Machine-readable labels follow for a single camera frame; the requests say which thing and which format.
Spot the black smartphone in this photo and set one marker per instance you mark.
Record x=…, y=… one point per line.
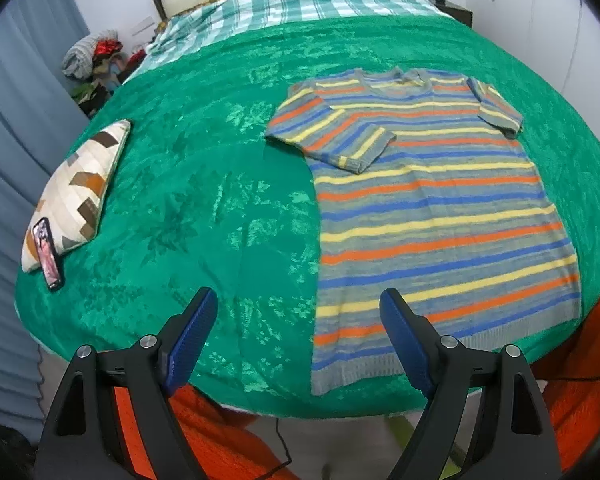
x=47, y=252

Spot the green checked bedsheet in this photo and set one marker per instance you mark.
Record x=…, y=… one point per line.
x=305, y=0

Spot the orange fleece garment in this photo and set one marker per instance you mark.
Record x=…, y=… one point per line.
x=220, y=440

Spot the green plush blanket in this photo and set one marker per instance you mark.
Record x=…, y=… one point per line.
x=205, y=185

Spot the grey-blue curtain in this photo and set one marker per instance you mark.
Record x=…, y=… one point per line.
x=10, y=135

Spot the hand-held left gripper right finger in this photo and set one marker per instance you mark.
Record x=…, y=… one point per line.
x=405, y=340

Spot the dark bedside table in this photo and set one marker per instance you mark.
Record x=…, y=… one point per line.
x=455, y=12

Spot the white wall socket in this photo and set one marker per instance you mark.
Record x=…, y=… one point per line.
x=142, y=25

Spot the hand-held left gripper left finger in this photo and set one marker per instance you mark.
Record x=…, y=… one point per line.
x=195, y=332

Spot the pile of clothes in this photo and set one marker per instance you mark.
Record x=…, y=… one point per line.
x=92, y=60

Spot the brown patterned cushion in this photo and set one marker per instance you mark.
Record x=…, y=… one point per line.
x=80, y=185

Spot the striped knit sweater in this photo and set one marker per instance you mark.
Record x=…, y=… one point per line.
x=430, y=210

